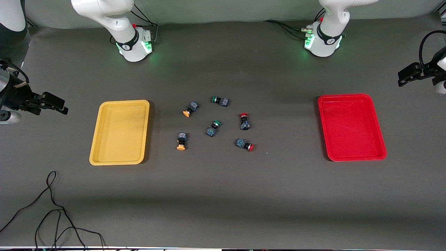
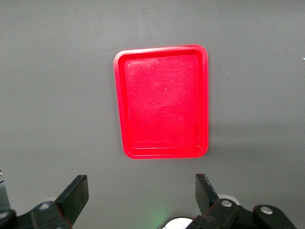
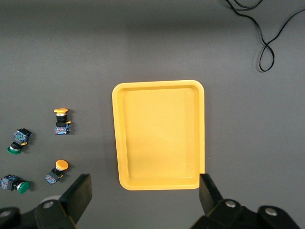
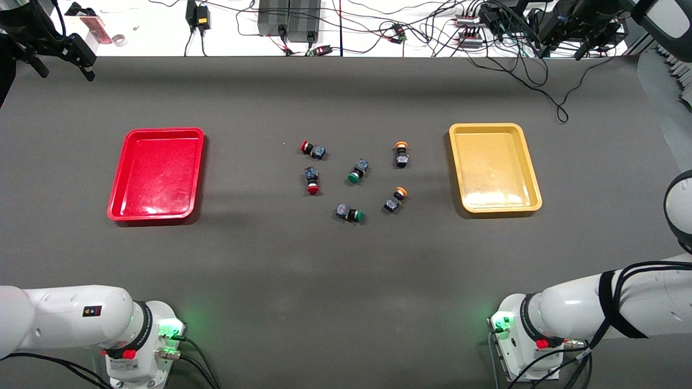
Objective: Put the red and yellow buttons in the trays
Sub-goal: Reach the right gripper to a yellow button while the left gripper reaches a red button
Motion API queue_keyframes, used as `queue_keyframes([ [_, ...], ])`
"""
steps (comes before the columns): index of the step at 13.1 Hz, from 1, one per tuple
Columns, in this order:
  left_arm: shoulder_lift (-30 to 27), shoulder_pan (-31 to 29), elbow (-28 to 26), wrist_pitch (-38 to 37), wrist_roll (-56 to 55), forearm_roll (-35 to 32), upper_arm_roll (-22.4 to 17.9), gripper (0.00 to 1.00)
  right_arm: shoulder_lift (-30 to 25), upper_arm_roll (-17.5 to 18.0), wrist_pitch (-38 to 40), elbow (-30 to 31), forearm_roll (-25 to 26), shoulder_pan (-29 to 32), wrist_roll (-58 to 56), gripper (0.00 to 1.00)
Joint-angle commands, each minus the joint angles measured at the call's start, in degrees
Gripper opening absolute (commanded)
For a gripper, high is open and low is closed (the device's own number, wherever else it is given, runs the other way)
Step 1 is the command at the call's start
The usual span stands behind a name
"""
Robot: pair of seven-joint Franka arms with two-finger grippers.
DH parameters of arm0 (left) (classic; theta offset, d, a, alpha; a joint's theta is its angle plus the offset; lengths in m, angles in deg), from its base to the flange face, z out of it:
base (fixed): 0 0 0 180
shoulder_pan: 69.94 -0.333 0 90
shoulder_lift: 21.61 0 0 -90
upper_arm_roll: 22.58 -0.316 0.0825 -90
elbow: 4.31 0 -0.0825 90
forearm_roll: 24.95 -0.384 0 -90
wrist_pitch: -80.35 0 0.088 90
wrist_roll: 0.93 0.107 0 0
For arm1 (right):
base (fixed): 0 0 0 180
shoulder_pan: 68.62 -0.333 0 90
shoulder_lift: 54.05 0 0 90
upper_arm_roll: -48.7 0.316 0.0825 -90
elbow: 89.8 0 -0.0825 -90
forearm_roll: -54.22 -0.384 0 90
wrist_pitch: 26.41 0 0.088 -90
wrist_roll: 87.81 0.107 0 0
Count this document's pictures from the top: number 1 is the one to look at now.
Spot yellow push button switch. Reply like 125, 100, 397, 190
183, 101, 199, 118
176, 132, 188, 151

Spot yellow plastic tray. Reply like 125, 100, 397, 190
89, 100, 150, 166

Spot red plastic tray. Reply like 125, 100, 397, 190
317, 93, 387, 162

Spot dark grey table mat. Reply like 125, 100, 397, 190
0, 14, 446, 250

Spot thin black loose cable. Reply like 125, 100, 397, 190
0, 171, 105, 251

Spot black right arm base cables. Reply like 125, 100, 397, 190
131, 3, 159, 44

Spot black arm base cables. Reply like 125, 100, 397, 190
264, 9, 326, 37
131, 3, 159, 44

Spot black left arm base cables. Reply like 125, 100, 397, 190
264, 9, 326, 37

